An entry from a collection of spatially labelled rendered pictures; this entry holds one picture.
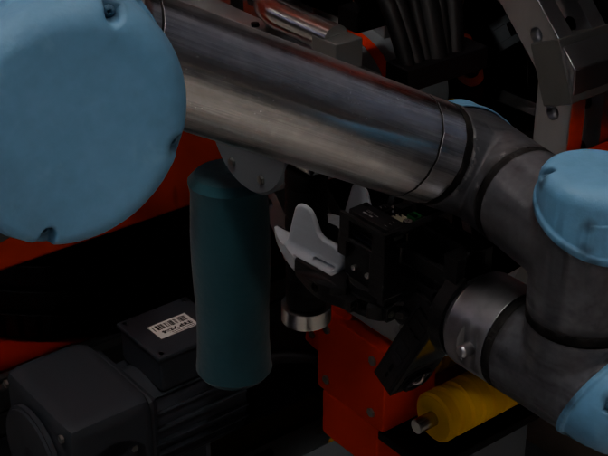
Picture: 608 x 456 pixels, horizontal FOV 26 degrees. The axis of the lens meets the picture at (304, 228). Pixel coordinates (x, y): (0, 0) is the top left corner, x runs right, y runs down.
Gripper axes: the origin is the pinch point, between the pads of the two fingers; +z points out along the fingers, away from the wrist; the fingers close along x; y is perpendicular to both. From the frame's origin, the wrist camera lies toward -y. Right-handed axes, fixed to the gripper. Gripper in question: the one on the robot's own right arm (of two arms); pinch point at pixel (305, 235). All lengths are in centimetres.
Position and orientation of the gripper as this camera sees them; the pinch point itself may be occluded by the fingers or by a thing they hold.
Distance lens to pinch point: 111.6
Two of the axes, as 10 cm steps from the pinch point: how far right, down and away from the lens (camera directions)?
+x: -7.8, 3.0, -5.5
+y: 0.0, -8.8, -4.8
